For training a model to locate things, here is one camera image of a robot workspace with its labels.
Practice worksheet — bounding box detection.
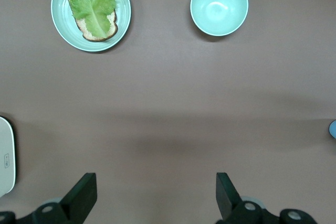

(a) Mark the mint green plate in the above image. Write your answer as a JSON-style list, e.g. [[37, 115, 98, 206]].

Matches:
[[50, 0, 132, 52]]

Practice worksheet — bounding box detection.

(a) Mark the toasted bread slice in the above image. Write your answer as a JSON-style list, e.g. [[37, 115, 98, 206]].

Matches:
[[65, 0, 119, 42]]

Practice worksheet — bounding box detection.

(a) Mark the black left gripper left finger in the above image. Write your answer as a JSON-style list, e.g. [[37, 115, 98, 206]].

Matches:
[[0, 173, 98, 224]]

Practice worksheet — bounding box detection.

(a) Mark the mint green bowl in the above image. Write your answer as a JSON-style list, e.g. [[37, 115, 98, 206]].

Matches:
[[190, 0, 249, 37]]

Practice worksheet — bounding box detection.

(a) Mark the green lettuce leaf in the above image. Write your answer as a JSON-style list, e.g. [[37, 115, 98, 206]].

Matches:
[[65, 0, 117, 38]]

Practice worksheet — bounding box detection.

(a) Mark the white flat device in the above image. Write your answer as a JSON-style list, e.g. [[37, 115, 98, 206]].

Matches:
[[0, 115, 17, 198]]

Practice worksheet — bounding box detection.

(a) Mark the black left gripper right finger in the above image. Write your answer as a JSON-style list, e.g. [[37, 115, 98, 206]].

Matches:
[[215, 173, 317, 224]]

